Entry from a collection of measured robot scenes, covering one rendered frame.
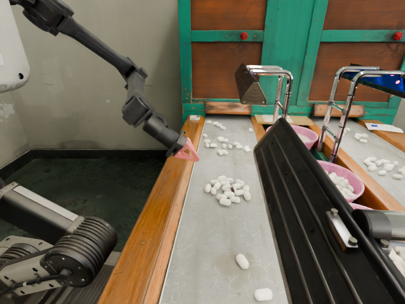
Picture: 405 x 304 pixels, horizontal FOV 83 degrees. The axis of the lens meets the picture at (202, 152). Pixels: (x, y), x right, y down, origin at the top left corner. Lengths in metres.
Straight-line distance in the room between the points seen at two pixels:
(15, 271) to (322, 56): 1.65
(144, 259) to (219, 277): 0.18
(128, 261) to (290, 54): 1.36
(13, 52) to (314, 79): 1.44
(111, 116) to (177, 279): 2.19
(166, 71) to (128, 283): 2.03
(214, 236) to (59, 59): 2.33
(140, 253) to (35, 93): 2.47
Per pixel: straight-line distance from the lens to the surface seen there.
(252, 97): 0.74
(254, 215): 0.75
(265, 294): 0.56
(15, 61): 0.70
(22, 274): 0.81
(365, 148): 1.40
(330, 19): 1.62
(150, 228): 0.67
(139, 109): 0.72
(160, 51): 2.35
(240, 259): 0.60
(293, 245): 0.22
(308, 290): 0.20
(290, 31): 1.55
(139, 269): 0.59
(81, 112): 2.73
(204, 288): 0.58
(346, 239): 0.19
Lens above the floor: 1.23
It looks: 26 degrees down
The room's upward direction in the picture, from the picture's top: straight up
